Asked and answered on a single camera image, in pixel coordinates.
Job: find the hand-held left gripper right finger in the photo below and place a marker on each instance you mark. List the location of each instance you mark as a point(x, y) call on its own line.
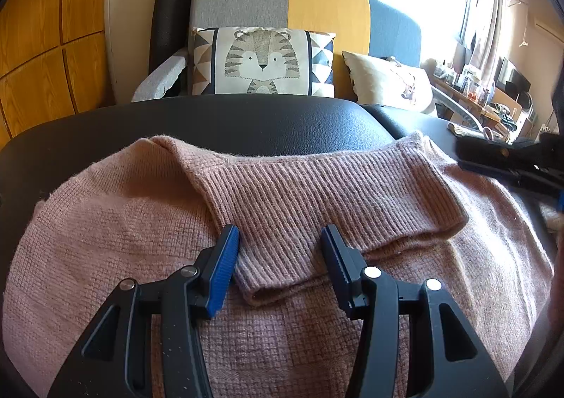
point(339, 266)

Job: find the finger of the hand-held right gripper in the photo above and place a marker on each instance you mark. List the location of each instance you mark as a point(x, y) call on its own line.
point(506, 175)
point(493, 151)

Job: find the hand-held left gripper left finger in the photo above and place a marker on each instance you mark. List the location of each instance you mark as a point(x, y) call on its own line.
point(224, 274)

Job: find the pink knit sweater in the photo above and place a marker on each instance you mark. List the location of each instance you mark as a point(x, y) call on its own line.
point(132, 226)

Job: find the small white fan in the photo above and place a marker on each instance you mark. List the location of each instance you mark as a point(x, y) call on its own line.
point(526, 104)

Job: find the wooden side table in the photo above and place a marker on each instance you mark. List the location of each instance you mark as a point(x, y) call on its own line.
point(458, 98)

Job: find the group of jars and bottles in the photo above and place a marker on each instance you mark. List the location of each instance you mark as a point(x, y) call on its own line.
point(467, 83)

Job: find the black television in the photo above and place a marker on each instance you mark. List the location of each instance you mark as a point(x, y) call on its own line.
point(513, 74)

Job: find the deer print cushion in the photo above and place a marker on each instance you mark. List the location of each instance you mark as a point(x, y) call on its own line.
point(379, 76)

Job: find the patterned beige curtain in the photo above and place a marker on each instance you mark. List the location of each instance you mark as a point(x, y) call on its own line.
point(484, 6)

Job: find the tiger print cushion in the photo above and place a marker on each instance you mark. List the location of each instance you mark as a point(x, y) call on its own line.
point(260, 63)

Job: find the grey yellow blue sofa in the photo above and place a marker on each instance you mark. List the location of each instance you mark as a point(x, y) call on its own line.
point(326, 15)

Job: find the black rolled mat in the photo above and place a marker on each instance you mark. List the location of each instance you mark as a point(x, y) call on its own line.
point(169, 19)

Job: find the wooden wardrobe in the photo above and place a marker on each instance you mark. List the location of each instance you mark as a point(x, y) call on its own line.
point(44, 50)

